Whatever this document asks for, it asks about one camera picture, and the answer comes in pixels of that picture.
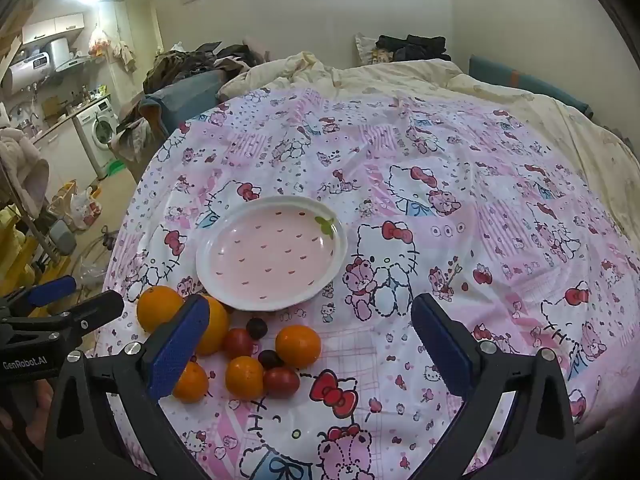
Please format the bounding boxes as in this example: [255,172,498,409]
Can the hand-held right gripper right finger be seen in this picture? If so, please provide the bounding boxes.
[400,292,578,480]

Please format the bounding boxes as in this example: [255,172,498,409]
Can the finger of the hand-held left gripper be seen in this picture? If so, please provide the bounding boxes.
[0,276,77,313]
[0,290,125,346]

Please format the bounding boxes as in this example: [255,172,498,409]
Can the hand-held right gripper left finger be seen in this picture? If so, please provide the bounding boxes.
[42,294,211,480]

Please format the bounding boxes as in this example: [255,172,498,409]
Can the small orange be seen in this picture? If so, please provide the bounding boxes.
[225,356,264,400]
[172,361,210,403]

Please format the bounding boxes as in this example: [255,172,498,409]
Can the large orange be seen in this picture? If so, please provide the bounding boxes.
[195,295,230,356]
[136,285,186,335]
[275,325,322,368]

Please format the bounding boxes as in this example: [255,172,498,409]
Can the red tomato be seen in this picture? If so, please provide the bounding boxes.
[222,328,255,359]
[263,367,301,399]

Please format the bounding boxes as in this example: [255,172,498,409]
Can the pink strawberry pattern plate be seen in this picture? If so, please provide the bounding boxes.
[195,196,348,312]

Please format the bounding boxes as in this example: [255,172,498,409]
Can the yellow rack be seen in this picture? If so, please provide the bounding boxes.
[0,205,37,293]

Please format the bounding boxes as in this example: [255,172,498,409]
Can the grey stool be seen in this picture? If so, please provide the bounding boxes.
[47,220,78,256]

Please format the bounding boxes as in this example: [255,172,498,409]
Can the plastic shopping bag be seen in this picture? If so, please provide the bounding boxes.
[70,187,103,231]

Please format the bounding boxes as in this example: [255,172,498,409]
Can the pink cartoon cat printed blanket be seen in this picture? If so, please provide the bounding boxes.
[92,87,628,480]

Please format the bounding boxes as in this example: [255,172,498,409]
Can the pink plush robe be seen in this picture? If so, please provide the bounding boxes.
[0,127,51,216]

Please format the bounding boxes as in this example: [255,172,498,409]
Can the white washing machine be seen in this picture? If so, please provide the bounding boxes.
[75,97,121,178]

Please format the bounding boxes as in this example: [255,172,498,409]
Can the draped grey garment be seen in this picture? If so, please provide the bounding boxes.
[117,110,153,163]

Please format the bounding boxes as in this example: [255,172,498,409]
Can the range hood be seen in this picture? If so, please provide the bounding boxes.
[54,55,93,74]

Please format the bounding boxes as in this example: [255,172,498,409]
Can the white water heater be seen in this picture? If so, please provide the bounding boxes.
[2,37,70,88]

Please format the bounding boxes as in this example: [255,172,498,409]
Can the hanging beige cloth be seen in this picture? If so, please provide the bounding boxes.
[112,39,138,73]

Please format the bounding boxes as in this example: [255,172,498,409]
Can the hanging plastic bag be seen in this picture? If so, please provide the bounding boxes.
[89,27,111,58]

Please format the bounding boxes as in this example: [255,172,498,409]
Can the heap of clothes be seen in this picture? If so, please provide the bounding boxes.
[143,40,271,93]

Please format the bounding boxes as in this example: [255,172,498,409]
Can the cream duvet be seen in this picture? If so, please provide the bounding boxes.
[218,51,640,241]

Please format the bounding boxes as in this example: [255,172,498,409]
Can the blue padded headboard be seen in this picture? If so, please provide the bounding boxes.
[468,55,593,116]

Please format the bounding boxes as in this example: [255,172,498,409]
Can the pile of dark clothes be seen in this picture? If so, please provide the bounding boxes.
[377,34,451,63]

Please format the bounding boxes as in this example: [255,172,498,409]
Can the patterned pillow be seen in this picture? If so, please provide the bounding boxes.
[355,33,396,66]

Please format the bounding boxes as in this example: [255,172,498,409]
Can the white wall cabinets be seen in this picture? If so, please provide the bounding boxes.
[22,12,86,46]

